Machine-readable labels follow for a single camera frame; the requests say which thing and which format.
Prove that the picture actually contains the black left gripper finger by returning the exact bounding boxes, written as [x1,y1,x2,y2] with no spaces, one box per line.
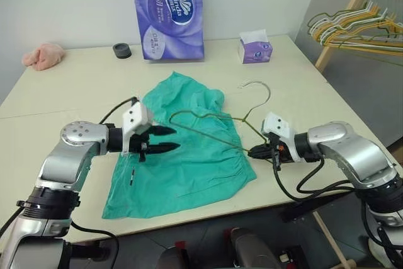
[150,125,177,136]
[147,142,181,156]

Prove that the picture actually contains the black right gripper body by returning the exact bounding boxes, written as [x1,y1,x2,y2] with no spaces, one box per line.
[266,134,293,169]

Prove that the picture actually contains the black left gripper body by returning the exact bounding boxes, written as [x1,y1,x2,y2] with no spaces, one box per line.
[128,125,158,164]

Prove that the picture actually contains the olive wire hanger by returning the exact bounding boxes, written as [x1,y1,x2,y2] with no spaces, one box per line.
[307,10,403,67]
[169,81,273,156]

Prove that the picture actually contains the green shorts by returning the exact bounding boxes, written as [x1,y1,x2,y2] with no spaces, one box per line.
[101,71,258,220]

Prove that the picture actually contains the small purple tissue pack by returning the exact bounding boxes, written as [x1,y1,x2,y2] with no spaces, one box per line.
[237,28,274,64]

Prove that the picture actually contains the dark rounded shape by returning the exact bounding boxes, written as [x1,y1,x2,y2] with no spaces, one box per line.
[230,227,281,269]

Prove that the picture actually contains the wooden stick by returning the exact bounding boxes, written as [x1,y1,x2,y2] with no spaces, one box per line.
[312,210,356,269]

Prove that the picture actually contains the purple toilet paper pack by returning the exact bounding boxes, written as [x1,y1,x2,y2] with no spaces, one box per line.
[130,0,205,61]

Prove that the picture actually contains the pink cloth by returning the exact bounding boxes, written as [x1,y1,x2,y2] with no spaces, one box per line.
[21,42,66,71]

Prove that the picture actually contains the wooden clothes rack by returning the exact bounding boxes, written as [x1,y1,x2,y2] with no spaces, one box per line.
[314,0,403,71]

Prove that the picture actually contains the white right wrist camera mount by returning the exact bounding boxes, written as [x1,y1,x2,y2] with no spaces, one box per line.
[259,112,304,163]

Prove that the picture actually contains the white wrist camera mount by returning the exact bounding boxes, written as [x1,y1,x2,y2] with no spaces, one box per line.
[259,112,304,163]
[121,101,156,156]

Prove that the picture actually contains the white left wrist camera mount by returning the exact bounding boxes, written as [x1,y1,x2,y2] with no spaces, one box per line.
[121,101,156,156]

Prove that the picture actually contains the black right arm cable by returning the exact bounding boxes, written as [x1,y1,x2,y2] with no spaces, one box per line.
[273,152,360,202]

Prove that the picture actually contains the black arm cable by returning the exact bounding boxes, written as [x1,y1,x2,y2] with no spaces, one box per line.
[273,152,360,202]
[71,221,120,253]
[98,96,141,125]

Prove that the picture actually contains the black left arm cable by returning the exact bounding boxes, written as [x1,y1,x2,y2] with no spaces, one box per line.
[71,221,120,253]
[98,96,141,125]

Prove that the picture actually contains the black table frame bar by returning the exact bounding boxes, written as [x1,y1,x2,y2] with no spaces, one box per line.
[278,192,360,223]

